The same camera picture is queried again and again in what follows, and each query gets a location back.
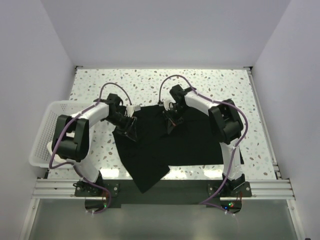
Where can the black t shirt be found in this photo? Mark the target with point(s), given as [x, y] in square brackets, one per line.
[149, 158]

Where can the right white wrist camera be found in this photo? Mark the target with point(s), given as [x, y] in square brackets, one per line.
[167, 104]

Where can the white plastic laundry basket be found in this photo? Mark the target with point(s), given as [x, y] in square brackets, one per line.
[40, 155]

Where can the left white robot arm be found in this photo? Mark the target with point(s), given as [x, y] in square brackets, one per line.
[71, 142]

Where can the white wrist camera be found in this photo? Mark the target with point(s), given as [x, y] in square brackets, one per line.
[131, 109]
[167, 104]

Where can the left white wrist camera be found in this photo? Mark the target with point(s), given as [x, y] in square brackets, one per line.
[131, 109]

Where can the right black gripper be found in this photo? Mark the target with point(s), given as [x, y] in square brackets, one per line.
[172, 122]

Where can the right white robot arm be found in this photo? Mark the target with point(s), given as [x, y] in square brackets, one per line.
[226, 126]

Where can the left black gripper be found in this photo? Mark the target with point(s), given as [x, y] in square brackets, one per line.
[129, 129]

